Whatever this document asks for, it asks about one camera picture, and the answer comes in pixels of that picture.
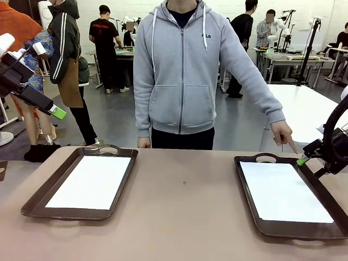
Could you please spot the brown plastic serving tray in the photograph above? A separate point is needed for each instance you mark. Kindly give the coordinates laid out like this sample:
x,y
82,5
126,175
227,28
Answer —
x,y
32,209
299,230

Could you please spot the white cylindrical robot link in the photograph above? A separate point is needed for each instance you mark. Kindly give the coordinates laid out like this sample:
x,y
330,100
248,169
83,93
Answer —
x,y
44,12

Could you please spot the person's left hand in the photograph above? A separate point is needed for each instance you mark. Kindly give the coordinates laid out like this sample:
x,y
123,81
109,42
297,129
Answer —
x,y
282,133

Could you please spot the person in grey hoodie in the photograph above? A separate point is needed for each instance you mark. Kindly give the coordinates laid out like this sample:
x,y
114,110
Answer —
x,y
179,81

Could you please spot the person's right hand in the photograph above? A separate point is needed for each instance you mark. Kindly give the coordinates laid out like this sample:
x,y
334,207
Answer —
x,y
144,142

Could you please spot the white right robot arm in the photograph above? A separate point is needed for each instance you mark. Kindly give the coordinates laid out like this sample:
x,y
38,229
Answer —
x,y
344,92

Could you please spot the seated person in black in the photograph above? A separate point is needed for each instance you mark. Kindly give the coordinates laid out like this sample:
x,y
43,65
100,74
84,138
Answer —
x,y
343,38

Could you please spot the black metal stand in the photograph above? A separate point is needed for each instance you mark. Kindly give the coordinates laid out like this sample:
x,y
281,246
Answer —
x,y
288,30

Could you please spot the white table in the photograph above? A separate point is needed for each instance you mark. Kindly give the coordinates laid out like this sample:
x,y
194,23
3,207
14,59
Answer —
x,y
299,108

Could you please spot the person's right forearm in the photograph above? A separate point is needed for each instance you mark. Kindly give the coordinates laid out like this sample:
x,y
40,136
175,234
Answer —
x,y
142,114

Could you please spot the white round base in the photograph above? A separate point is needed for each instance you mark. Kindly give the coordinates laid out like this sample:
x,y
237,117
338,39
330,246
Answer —
x,y
5,138

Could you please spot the person's left forearm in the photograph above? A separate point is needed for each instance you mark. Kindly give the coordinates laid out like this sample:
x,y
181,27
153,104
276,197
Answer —
x,y
261,95

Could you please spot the grey workbench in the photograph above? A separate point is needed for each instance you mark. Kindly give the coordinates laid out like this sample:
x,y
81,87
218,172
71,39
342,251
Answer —
x,y
293,58

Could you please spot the brown wooden board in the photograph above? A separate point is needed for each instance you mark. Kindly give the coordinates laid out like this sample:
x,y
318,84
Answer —
x,y
3,171

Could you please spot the person in black red-print shirt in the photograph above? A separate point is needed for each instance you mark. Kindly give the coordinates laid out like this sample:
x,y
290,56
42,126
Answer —
x,y
103,35

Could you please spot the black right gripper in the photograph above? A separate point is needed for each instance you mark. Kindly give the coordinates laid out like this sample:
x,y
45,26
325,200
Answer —
x,y
340,144

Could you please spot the white A4 paper sheet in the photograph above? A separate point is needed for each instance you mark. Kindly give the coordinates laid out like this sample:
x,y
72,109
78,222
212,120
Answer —
x,y
282,190
89,182

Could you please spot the person in all black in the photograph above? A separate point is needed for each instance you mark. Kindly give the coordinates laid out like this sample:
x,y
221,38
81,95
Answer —
x,y
242,30

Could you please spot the black bag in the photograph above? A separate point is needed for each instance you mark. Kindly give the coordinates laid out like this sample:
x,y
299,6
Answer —
x,y
40,153

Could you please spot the white camera on tripod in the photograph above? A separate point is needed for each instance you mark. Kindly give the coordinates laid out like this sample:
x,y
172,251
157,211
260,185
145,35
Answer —
x,y
318,21

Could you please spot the person in striped dark jacket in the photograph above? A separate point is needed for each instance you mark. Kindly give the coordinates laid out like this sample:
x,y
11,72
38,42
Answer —
x,y
62,40

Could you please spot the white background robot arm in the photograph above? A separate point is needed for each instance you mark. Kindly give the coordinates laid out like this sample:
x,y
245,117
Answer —
x,y
273,35

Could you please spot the white side desk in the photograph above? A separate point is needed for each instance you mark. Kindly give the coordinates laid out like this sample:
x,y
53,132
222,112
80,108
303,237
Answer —
x,y
335,49

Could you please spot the person behind dark workbench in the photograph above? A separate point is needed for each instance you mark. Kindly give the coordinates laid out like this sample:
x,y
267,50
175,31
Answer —
x,y
129,36

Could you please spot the person in orange top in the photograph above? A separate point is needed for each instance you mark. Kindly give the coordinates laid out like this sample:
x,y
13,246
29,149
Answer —
x,y
21,21

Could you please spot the dark workbench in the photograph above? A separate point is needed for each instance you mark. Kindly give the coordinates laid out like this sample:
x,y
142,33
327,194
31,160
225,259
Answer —
x,y
125,53

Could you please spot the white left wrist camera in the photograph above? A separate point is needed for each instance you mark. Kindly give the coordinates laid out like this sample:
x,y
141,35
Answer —
x,y
39,49

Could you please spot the person in plaid shirt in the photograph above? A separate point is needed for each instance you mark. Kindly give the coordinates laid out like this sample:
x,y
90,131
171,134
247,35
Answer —
x,y
263,32

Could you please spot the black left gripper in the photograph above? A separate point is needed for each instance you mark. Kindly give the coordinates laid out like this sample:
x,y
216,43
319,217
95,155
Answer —
x,y
13,76

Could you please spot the black tripod pole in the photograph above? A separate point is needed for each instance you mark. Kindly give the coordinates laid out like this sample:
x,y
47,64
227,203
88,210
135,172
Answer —
x,y
307,59

